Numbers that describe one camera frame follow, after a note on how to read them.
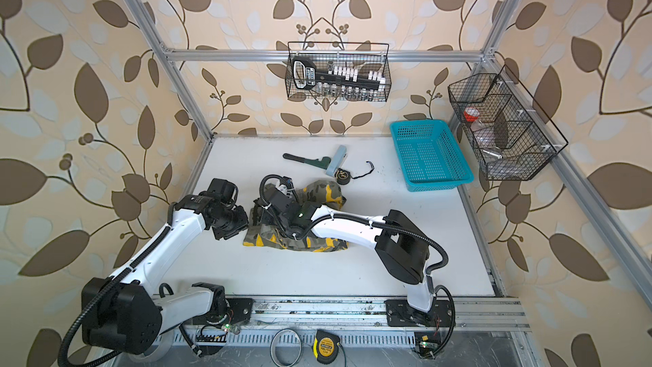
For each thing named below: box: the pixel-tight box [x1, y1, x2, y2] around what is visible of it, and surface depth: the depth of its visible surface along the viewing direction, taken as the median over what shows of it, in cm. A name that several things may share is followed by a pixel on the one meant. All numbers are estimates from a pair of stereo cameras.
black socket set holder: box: [292, 56, 387, 91], surface depth 84 cm
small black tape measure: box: [334, 160, 375, 186], surface depth 106 cm
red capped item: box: [463, 106, 481, 123], surface depth 84 cm
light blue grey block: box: [326, 144, 348, 178], surface depth 110 cm
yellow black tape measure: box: [312, 328, 341, 365], surface depth 68 cm
